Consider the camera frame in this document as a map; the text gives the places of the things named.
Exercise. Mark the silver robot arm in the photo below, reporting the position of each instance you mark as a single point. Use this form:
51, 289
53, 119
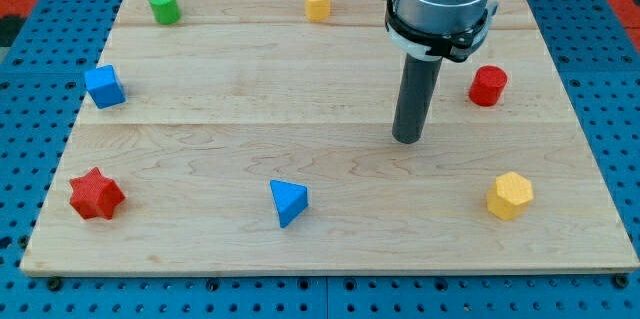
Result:
431, 29

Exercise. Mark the yellow heart block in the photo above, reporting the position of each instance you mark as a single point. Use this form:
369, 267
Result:
317, 10

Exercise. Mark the yellow hexagon block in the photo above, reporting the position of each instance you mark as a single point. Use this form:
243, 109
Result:
509, 196

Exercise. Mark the blue triangle block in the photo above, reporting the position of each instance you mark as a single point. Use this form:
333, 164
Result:
289, 199

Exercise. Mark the wooden board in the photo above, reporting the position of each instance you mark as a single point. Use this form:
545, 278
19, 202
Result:
242, 92

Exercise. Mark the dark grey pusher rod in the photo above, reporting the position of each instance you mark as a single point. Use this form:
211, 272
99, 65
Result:
418, 82

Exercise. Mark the red cylinder block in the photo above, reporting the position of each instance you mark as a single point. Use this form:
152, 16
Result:
487, 86

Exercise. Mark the green cylinder block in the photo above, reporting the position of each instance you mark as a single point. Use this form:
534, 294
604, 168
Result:
166, 12

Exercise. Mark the blue cube block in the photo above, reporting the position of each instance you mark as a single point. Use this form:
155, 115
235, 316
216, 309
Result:
104, 87

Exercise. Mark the red star block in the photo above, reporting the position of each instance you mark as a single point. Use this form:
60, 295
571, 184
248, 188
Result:
95, 195

